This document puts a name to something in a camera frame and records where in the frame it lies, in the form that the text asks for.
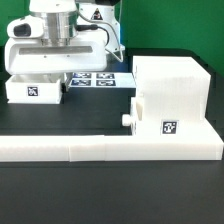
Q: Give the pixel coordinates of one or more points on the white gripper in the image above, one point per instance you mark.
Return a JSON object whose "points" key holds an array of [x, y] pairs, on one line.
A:
{"points": [[27, 52]]}

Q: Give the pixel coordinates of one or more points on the white L-shaped fence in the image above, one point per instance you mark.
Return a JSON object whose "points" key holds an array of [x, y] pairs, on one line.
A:
{"points": [[161, 141]]}

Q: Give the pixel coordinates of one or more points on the white drawer tray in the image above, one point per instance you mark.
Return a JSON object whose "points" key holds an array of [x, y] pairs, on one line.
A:
{"points": [[34, 89], [134, 119]]}

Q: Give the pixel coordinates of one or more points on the white front drawer tray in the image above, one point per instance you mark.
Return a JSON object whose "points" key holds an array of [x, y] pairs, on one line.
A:
{"points": [[134, 119]]}

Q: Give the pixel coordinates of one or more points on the white marker base plate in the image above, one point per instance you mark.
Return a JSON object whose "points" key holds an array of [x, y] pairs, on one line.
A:
{"points": [[102, 80]]}

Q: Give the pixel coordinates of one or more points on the white drawer cabinet box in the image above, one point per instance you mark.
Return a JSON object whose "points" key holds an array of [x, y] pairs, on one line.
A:
{"points": [[171, 94]]}

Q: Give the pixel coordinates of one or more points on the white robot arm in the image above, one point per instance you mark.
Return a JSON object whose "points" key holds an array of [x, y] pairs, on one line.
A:
{"points": [[50, 41]]}

